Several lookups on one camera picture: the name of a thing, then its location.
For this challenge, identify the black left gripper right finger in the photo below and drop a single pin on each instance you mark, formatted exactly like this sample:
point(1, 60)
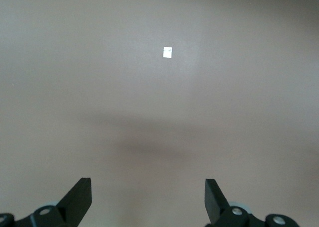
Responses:
point(214, 202)

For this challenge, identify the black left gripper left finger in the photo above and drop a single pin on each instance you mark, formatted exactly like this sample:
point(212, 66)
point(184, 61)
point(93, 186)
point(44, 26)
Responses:
point(74, 202)

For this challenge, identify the brown paper table cover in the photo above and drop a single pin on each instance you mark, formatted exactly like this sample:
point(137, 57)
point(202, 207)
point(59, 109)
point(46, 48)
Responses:
point(224, 100)

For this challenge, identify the small square tape patch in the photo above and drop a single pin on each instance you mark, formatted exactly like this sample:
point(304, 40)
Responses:
point(167, 52)

